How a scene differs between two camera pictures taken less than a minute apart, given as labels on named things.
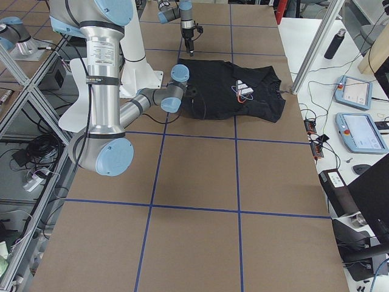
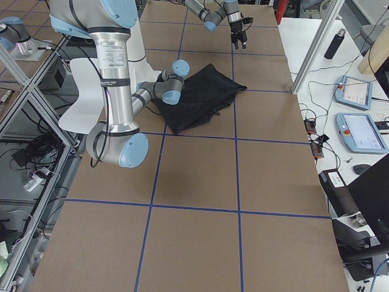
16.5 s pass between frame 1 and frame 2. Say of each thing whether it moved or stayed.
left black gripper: moved
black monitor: stayed
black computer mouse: stayed
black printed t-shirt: moved
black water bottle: stayed
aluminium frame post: stayed
